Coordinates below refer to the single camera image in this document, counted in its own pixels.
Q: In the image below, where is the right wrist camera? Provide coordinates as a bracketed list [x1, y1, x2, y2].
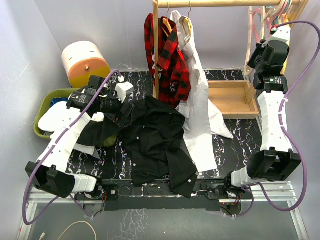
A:
[262, 25, 291, 48]

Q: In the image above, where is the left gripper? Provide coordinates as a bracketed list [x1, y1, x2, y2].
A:
[98, 88, 134, 127]

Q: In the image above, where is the wooden clothes rack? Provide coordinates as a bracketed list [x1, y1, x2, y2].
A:
[153, 0, 308, 119]

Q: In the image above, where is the blue garment in basket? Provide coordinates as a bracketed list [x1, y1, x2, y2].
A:
[50, 97, 68, 107]

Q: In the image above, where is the beige plastic hanger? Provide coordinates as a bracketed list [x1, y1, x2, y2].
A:
[243, 6, 256, 77]

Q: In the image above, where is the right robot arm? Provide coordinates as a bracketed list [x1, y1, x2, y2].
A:
[222, 40, 301, 199]

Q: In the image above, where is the white hanging shirt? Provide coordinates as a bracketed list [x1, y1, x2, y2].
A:
[170, 10, 234, 173]

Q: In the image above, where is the black button shirt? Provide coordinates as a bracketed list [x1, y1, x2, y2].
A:
[78, 96, 197, 198]

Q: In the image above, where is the round pastel drawer box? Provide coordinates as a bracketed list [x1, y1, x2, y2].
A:
[61, 41, 111, 89]

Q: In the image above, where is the red plaid hanging shirt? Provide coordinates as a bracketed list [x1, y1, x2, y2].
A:
[144, 13, 191, 108]

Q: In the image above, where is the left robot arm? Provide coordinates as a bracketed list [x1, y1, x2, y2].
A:
[25, 75, 134, 200]

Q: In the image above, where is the pink plastic hanger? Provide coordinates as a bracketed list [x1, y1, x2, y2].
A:
[250, 0, 290, 43]

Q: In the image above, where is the aluminium table frame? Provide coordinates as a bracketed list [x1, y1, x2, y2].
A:
[17, 181, 310, 240]

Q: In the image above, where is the yellow plastic hanger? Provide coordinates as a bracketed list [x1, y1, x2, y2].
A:
[281, 7, 293, 75]

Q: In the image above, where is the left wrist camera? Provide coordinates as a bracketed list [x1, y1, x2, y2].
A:
[102, 76, 134, 103]

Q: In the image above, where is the green plastic laundry basket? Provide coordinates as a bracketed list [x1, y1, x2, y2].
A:
[33, 88, 80, 141]

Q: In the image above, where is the white shirt in basket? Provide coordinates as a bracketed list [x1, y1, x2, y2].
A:
[38, 101, 104, 156]

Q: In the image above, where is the teal plastic hanger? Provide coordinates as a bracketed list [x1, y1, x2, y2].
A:
[265, 0, 293, 27]

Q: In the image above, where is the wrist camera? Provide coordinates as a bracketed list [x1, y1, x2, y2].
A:
[262, 25, 291, 48]
[102, 76, 134, 103]

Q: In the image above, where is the cream cable on floor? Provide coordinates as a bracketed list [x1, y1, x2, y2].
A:
[38, 221, 98, 240]

